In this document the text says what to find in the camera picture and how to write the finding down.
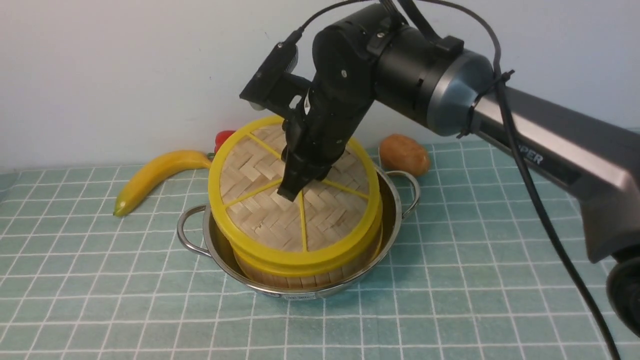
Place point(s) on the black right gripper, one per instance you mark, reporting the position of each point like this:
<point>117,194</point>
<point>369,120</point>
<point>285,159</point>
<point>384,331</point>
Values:
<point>317,135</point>

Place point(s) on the woven bamboo steamer lid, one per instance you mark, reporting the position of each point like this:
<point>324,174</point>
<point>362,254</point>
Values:
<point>244,179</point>

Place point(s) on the bamboo steamer basket yellow rim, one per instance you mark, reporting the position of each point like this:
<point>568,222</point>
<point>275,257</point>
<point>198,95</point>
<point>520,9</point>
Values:
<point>314,262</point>

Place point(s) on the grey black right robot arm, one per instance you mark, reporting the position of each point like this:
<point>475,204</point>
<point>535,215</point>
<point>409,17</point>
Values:
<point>378,54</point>

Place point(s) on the stainless steel pot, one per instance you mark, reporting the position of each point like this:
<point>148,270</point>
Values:
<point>219,250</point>

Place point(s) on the red bell pepper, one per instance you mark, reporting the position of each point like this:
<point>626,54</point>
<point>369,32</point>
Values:
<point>220,139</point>

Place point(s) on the brown potato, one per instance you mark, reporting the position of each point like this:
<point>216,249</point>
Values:
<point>398,152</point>

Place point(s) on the yellow banana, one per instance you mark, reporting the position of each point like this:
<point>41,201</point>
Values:
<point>149,176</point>

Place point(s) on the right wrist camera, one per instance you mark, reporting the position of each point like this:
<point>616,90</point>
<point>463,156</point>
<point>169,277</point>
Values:
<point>273,86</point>

